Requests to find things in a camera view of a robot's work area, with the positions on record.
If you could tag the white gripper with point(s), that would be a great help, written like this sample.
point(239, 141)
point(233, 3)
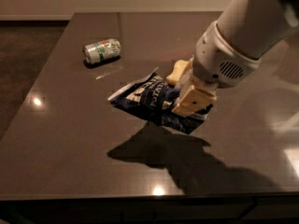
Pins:
point(218, 61)

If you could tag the blue chip bag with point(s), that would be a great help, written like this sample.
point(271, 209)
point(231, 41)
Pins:
point(151, 98)

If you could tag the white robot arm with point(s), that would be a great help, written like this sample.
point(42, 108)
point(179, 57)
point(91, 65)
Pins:
point(253, 27)

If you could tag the yellow sponge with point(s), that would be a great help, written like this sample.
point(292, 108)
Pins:
point(180, 67)

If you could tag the silver green soda can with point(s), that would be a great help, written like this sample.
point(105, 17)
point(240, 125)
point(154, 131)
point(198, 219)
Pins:
point(102, 51)

